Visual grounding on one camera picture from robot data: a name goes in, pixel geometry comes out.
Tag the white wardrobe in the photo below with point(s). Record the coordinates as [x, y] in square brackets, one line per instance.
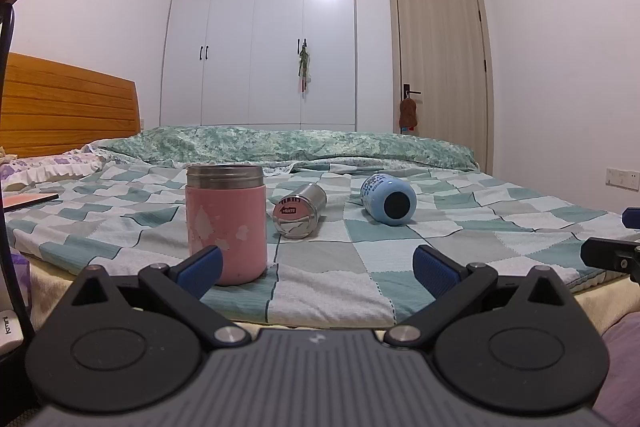
[260, 32]

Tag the purple floral pillow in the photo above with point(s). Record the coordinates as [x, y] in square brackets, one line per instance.
[55, 167]

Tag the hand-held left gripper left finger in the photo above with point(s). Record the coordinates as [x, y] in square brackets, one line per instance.
[201, 268]

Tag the stainless steel cup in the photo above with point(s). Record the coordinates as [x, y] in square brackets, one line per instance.
[300, 207]

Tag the beige wooden door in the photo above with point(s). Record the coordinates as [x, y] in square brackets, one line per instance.
[440, 57]

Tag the light blue cup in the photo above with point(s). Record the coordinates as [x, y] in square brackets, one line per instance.
[377, 192]

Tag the green floral quilt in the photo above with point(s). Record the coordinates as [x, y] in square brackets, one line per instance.
[300, 144]

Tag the wooden headboard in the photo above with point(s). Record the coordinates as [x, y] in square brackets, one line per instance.
[65, 107]

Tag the green hanging ornament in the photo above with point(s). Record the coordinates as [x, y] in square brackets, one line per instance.
[303, 64]

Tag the white box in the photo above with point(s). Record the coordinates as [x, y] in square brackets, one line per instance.
[9, 324]

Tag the checkered green blanket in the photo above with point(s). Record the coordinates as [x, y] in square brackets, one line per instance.
[325, 267]

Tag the white wall socket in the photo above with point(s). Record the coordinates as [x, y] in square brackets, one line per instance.
[622, 179]

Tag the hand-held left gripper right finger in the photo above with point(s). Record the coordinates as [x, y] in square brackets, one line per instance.
[434, 269]

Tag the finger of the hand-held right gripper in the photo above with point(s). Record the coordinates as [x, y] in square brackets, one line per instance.
[607, 254]
[632, 218]

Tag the purple cloth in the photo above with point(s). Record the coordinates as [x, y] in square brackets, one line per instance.
[625, 357]

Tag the pink steel-rimmed cup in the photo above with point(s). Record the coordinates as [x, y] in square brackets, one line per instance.
[225, 217]

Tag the brown hanging ornament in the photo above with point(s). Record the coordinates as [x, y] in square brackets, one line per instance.
[407, 114]

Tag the red flat book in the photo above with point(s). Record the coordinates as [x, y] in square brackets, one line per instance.
[27, 201]

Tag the beige bed sheet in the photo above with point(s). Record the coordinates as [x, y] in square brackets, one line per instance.
[605, 302]

